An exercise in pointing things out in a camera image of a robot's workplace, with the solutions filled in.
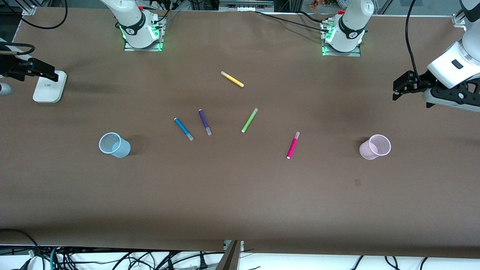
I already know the black looped floor cable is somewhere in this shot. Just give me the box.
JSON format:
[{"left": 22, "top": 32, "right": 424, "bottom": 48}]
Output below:
[{"left": 0, "top": 228, "right": 40, "bottom": 260}]

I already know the grey power strip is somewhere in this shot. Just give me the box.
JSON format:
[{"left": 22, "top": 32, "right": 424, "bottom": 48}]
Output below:
[{"left": 219, "top": 0, "right": 275, "bottom": 12}]

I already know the yellow marker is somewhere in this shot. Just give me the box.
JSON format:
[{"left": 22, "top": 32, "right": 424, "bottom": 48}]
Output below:
[{"left": 220, "top": 71, "right": 245, "bottom": 88}]

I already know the translucent blue cup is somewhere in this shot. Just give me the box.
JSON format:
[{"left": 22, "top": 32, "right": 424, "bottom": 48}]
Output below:
[{"left": 99, "top": 132, "right": 131, "bottom": 158}]

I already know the white desk lamp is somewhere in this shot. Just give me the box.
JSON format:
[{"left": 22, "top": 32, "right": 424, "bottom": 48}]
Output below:
[{"left": 33, "top": 70, "right": 68, "bottom": 104}]

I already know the purple marker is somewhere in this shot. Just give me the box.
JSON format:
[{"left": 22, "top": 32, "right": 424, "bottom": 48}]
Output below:
[{"left": 198, "top": 109, "right": 212, "bottom": 136}]

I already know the pink marker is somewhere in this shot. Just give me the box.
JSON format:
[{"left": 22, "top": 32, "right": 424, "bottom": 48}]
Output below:
[{"left": 286, "top": 131, "right": 300, "bottom": 160}]

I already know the short black table cable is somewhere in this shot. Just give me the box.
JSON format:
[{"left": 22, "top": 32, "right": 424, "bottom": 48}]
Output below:
[{"left": 298, "top": 10, "right": 327, "bottom": 24}]

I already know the translucent pink cup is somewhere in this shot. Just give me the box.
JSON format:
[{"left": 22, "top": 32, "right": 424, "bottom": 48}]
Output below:
[{"left": 359, "top": 134, "right": 392, "bottom": 160}]

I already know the blue marker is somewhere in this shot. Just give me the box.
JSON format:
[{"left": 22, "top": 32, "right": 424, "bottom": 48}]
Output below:
[{"left": 174, "top": 117, "right": 194, "bottom": 141}]

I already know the long black table cable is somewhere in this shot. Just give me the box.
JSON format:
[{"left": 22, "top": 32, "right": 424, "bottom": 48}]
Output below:
[{"left": 255, "top": 10, "right": 332, "bottom": 32}]

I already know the brown table cover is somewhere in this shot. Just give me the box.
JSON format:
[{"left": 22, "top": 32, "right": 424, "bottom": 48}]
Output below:
[{"left": 0, "top": 7, "right": 480, "bottom": 259}]

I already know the brown beam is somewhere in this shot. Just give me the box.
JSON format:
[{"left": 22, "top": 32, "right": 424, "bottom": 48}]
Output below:
[{"left": 216, "top": 240, "right": 242, "bottom": 270}]

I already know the green marker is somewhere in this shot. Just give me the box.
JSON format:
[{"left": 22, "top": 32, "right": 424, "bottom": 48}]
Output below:
[{"left": 241, "top": 108, "right": 259, "bottom": 133}]

